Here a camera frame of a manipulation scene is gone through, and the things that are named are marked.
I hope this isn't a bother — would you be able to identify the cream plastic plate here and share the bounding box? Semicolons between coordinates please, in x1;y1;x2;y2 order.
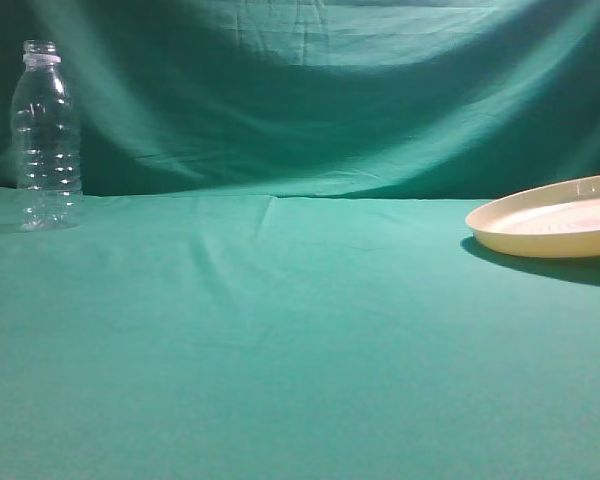
466;175;600;259

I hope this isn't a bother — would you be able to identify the green cloth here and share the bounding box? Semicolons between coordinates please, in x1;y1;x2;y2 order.
0;1;600;479

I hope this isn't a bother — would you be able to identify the clear plastic bottle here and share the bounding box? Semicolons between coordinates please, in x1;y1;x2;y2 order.
10;40;83;231

